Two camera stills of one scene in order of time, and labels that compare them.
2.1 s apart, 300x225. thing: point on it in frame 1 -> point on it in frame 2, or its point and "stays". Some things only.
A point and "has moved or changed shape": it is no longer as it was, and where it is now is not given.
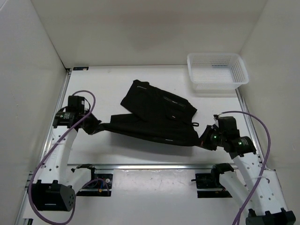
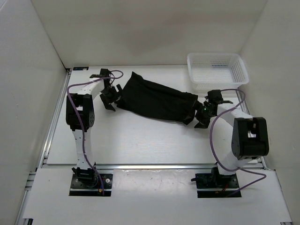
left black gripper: (93, 129) -> (107, 101)
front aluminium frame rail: (166, 166) stays
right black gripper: (204, 138) -> (203, 123)
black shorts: (157, 117) has moved or changed shape
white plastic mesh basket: (216, 72) stays
